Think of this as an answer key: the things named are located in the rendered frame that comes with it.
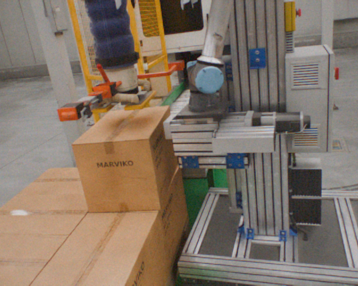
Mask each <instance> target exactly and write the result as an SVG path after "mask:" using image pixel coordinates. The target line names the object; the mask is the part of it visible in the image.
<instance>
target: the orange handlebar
mask: <svg viewBox="0 0 358 286"><path fill-rule="evenodd" d="M176 69H177V65H173V66H172V67H171V68H170V69H169V70H168V71H165V72H159V73H149V74H139V75H138V79H143V78H153V77H164V76H169V75H172V74H173V72H174V71H175V70H176ZM121 84H122V81H118V82H117V83H116V88H117V87H118V86H120V85H121ZM100 93H102V96H103V99H104V98H105V95H107V94H108V91H107V90H104V91H96V92H91V93H90V94H88V95H89V96H97V95H99V94H100ZM61 115H62V117H64V118H71V117H75V116H76V113H75V112H73V111H71V112H63V113H62V114H61Z"/></svg>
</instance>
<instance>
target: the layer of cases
mask: <svg viewBox="0 0 358 286"><path fill-rule="evenodd" d="M187 215H188V212H187V207H186V199H185V191H184V184H183V179H182V171H181V168H179V164H177V166H176V169H175V171H174V174H173V177H172V180H171V182H170V185H169V188H168V192H167V194H166V197H165V200H164V203H163V206H162V208H161V210H160V211H132V212H101V213H89V211H88V207H87V204H86V200H85V195H84V192H83V189H82V184H81V180H80V176H79V173H78V169H77V167H66V168H50V169H48V170H47V171H46V172H44V173H43V174H41V176H39V177H38V178H37V179H35V180H34V181H33V182H32V183H31V184H29V185H28V186H27V187H26V188H24V189H23V190H22V191H20V193H18V194H17V195H16V196H14V197H13V198H12V199H11V200H9V201H8V202H7V203H6V204H5V205H3V206H2V207H0V286H165V284H166V280H167V278H168V275H169V271H170V268H171V265H172V262H173V258H174V255H175V253H176V249H177V246H178V243H179V240H180V236H181V233H182V230H183V227H184V224H185V221H186V217H187Z"/></svg>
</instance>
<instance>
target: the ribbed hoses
mask: <svg viewBox="0 0 358 286"><path fill-rule="evenodd" d="M138 80H139V79H138ZM138 86H143V90H146V91H147V92H149V91H150V87H151V83H150V82H149V81H147V80H142V79H141V80H139V81H138ZM113 101H115V102H131V103H132V104H136V103H139V98H138V96H137V95H135V94H116V95H114V96H112V98H105V99H103V101H102V102H100V103H98V107H103V105H104V103H107V102H108V103H109V102H113Z"/></svg>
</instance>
